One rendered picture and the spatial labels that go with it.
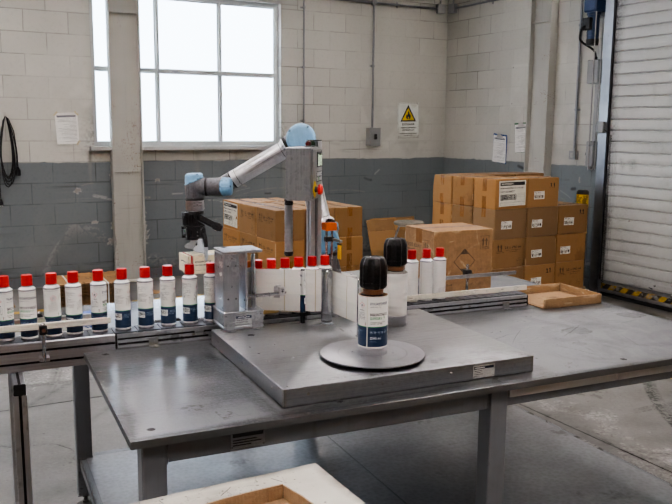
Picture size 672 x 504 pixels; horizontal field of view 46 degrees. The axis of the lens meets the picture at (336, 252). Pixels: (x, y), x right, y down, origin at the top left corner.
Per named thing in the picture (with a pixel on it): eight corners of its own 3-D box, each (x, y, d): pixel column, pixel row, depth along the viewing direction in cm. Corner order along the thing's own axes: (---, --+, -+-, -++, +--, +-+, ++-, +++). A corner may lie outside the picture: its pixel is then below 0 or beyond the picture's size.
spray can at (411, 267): (408, 304, 304) (409, 251, 301) (401, 301, 308) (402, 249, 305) (420, 302, 306) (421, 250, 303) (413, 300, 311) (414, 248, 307)
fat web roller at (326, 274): (323, 325, 269) (323, 271, 266) (317, 322, 273) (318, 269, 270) (335, 324, 271) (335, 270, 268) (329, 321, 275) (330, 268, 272)
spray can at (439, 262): (436, 300, 310) (437, 249, 307) (429, 298, 315) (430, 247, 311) (447, 299, 312) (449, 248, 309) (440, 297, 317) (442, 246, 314)
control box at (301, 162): (285, 200, 284) (285, 147, 282) (296, 196, 301) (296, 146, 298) (313, 201, 283) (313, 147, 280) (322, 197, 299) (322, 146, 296)
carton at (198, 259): (188, 274, 323) (188, 256, 321) (179, 270, 333) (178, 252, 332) (225, 271, 330) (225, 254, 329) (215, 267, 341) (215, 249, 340)
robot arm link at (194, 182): (203, 173, 320) (182, 174, 320) (204, 200, 322) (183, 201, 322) (206, 172, 328) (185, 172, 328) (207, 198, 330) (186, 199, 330)
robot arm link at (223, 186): (234, 176, 332) (207, 177, 332) (230, 177, 321) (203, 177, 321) (234, 195, 333) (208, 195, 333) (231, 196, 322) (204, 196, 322)
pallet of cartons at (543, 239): (486, 317, 659) (491, 179, 642) (424, 298, 731) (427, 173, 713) (587, 302, 720) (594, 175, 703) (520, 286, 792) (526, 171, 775)
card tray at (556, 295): (543, 309, 319) (544, 299, 319) (504, 296, 342) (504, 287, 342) (601, 303, 332) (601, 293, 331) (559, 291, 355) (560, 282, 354)
